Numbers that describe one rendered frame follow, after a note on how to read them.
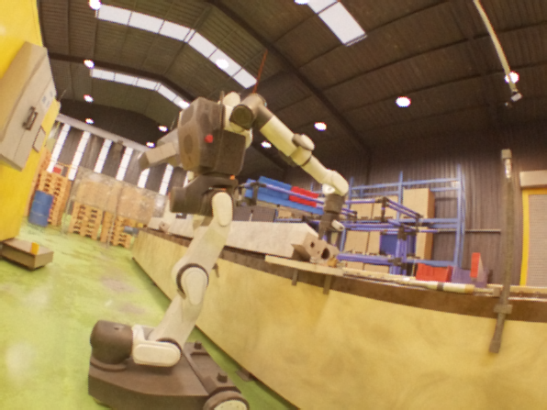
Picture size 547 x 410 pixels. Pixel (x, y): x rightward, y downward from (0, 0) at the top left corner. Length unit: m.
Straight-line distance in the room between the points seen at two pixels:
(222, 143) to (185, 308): 0.70
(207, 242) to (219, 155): 0.37
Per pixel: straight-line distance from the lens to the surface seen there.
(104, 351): 1.16
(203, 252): 1.11
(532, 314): 0.93
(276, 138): 1.07
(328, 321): 1.17
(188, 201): 1.08
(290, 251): 1.37
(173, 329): 1.16
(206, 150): 1.07
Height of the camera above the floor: 0.79
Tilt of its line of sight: 12 degrees up
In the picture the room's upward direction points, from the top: 12 degrees clockwise
